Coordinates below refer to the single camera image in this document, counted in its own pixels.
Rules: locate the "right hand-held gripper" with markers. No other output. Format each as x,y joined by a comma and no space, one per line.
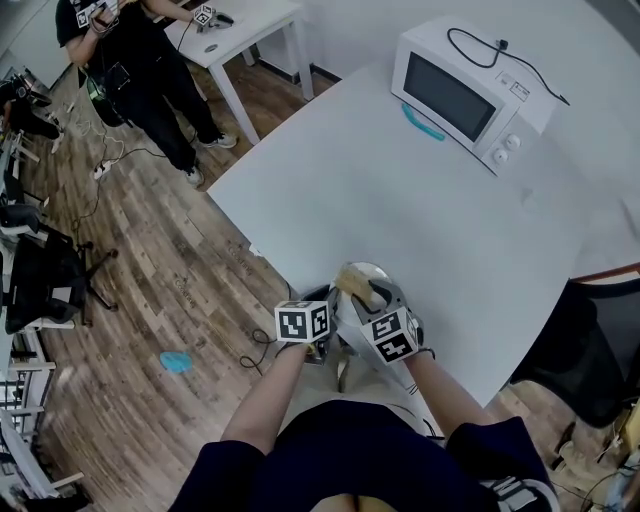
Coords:
392,337

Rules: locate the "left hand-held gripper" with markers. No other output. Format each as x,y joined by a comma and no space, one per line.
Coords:
300,322

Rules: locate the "yellow sponge piece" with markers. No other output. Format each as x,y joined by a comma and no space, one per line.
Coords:
356,285

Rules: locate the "white round plate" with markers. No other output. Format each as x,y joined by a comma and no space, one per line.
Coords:
375,271

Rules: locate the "person's right forearm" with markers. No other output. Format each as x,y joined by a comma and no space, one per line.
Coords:
445,395

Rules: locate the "person's left forearm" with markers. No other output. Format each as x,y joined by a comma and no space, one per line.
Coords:
265,400

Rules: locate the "person's beige trousers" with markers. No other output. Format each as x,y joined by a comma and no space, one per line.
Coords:
320,395

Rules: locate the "person's dark blue shirt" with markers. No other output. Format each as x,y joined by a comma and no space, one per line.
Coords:
360,460

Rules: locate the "blue cloth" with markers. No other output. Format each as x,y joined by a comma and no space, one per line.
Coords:
176,362

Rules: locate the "black mesh office chair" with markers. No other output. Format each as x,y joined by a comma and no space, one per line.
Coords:
590,350

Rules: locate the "white microwave oven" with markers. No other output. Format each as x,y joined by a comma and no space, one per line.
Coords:
450,100

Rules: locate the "white floor power strip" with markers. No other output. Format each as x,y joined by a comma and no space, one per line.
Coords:
105,170

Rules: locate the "white small table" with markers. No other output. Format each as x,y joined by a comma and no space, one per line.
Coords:
235,35

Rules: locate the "black swivel office chair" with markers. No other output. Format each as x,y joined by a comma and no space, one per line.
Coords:
45,285

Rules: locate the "white desk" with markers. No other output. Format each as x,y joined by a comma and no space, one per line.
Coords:
25,450

